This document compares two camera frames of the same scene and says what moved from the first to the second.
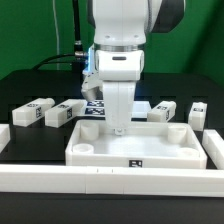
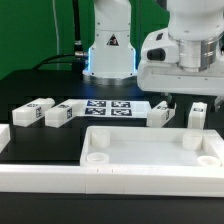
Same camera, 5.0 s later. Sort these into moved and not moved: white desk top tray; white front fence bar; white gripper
Moved: white gripper; white desk top tray
Not moved: white front fence bar
